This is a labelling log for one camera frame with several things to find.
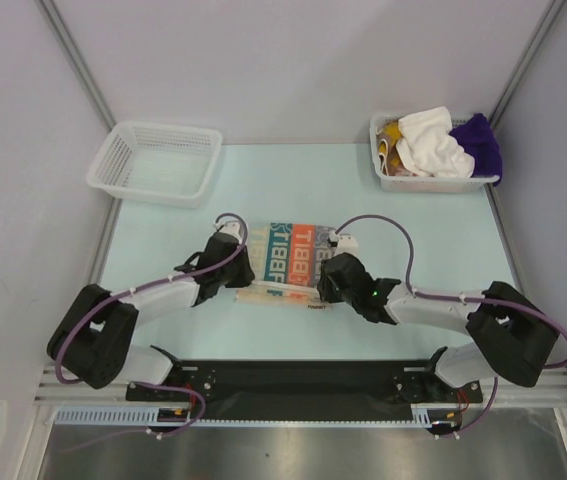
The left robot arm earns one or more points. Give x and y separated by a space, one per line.
93 342

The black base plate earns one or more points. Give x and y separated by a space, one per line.
319 385

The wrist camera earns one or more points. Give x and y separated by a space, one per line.
232 228
343 243

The yellow patterned towel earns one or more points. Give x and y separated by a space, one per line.
387 138

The grey cable duct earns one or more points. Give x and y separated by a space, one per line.
398 416

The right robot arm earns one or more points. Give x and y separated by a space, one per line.
508 338

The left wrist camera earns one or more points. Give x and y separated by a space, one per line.
232 228

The right aluminium corner post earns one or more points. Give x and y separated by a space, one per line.
533 48

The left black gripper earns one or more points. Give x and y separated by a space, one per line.
246 275

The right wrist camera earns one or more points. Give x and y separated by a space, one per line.
343 243

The empty white plastic basket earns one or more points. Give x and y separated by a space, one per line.
156 163

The colourful rabbit print towel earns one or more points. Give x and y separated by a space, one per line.
286 260

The white basket with towels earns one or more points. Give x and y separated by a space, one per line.
418 184

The white towel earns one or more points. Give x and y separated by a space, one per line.
427 149

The left aluminium corner post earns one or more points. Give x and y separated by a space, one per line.
75 58

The aluminium corner post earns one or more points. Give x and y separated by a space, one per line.
533 48
75 58

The purple towel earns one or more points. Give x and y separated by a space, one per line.
477 139

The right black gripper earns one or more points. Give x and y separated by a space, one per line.
333 281

